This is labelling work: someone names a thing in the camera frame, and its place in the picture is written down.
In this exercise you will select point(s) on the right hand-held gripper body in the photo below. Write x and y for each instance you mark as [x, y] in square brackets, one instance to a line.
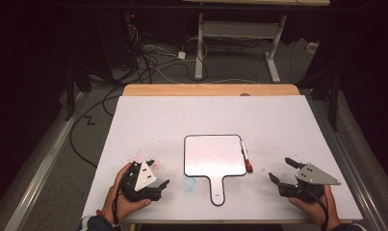
[313, 174]

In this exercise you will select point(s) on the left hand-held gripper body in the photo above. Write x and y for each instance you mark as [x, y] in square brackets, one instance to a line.
[145, 178]

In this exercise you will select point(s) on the white marker with red cap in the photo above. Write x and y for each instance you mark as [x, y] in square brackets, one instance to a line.
[245, 152]

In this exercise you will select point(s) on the white paddle whiteboard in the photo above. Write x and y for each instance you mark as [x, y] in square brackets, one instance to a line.
[214, 157]

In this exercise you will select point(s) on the person's right hand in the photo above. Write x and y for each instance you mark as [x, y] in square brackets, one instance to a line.
[316, 211]

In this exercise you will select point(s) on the person's left hand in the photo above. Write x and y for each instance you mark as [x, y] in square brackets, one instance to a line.
[117, 205]

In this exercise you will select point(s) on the red and white wristband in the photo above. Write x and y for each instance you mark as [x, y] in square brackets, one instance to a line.
[100, 212]

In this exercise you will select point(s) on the white table cover board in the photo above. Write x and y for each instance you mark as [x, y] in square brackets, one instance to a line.
[182, 115]

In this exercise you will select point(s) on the black metal stand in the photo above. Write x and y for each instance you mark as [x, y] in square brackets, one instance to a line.
[334, 102]
[69, 93]

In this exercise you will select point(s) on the wooden table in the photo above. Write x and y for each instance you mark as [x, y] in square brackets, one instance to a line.
[198, 89]

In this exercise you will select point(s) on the white power adapter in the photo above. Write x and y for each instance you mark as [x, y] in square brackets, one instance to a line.
[181, 55]

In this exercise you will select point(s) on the white power strip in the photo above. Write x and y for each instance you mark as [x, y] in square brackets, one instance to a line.
[313, 47]

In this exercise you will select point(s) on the aluminium floor rail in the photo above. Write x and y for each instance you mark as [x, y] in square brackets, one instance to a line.
[352, 166]
[44, 163]

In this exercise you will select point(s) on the white metal desk frame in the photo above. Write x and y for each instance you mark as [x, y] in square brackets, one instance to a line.
[239, 29]

